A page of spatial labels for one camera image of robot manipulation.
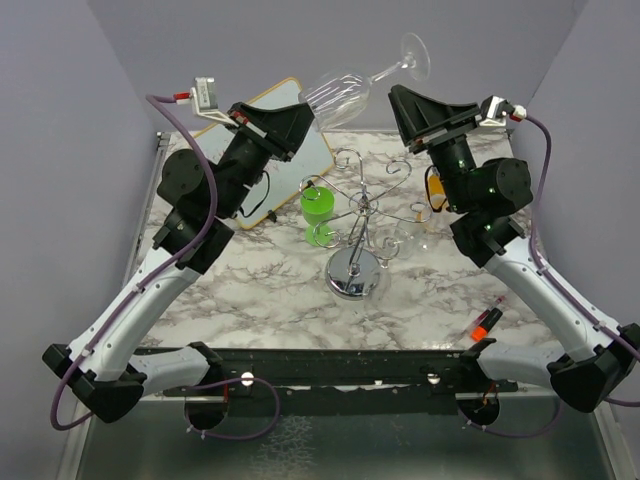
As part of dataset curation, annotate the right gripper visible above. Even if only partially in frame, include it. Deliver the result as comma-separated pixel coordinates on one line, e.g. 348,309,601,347
387,85,482,213

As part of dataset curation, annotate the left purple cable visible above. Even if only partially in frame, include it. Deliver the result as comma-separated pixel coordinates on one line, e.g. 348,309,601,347
50,93,220,431

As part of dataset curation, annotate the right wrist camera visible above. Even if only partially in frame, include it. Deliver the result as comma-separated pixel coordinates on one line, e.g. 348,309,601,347
479,96,527,127

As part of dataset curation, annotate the purple cable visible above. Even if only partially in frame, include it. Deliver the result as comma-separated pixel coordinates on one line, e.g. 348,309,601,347
522,112,640,407
50,93,220,431

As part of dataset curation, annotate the red pen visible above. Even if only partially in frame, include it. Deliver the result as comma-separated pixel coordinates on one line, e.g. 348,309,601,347
463,295,505,334

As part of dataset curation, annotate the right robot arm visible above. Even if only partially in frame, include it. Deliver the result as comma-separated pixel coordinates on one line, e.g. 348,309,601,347
388,85,639,413

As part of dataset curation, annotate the chrome wine glass rack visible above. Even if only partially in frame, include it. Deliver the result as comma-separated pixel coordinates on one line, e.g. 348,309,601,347
298,148,427,301

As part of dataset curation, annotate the green plastic goblet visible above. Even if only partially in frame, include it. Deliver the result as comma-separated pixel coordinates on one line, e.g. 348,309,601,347
300,186,335,247

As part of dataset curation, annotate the orange plastic cup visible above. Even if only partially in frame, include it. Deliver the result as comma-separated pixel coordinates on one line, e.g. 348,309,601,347
425,173,447,213

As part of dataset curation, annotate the clear wine glass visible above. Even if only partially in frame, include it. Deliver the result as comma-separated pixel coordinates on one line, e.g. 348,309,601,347
370,226,414,302
298,33,431,131

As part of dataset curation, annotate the small whiteboard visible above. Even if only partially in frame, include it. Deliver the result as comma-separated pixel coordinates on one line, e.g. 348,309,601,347
194,77,334,230

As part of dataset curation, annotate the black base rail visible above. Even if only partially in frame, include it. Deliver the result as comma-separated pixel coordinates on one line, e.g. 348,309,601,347
161,348,517,417

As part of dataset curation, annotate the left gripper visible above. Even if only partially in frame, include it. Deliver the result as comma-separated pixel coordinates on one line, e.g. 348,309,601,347
215,99,321,219

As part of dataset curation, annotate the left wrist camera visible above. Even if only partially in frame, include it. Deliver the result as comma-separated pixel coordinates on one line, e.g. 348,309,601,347
172,76,233,124

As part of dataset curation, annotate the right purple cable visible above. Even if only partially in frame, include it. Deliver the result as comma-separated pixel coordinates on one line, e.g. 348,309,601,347
522,112,640,407

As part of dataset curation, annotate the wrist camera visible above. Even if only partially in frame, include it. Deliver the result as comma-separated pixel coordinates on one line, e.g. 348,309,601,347
172,76,233,124
479,96,527,127

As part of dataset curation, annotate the orange black marker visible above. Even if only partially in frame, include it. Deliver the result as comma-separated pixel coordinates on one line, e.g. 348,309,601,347
471,308,503,342

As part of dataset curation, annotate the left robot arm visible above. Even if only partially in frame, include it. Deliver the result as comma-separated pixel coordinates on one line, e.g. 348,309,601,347
43,102,314,423

